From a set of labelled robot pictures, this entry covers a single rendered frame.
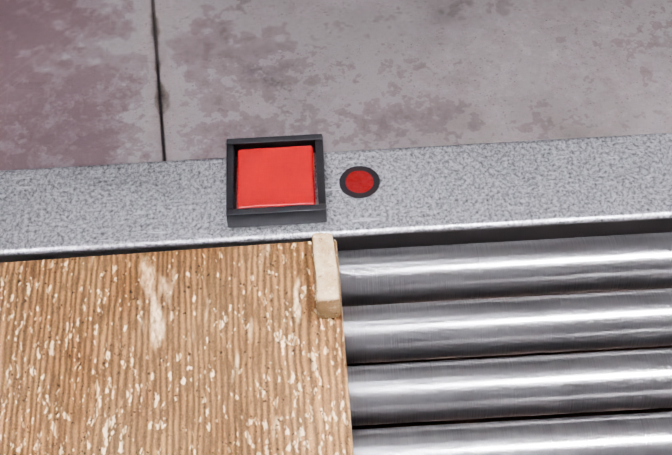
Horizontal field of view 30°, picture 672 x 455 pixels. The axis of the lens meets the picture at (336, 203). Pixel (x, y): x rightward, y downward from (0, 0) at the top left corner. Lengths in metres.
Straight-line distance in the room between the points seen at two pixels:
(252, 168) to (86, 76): 1.41
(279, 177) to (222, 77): 1.36
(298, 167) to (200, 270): 0.12
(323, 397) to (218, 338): 0.09
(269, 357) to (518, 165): 0.26
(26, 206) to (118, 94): 1.33
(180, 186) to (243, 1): 1.49
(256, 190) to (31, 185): 0.18
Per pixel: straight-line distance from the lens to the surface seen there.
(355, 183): 0.98
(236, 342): 0.88
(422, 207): 0.97
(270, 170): 0.98
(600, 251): 0.95
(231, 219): 0.95
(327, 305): 0.87
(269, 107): 2.27
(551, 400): 0.89
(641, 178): 1.00
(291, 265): 0.91
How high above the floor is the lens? 1.69
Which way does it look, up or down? 53 degrees down
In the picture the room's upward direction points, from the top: 3 degrees counter-clockwise
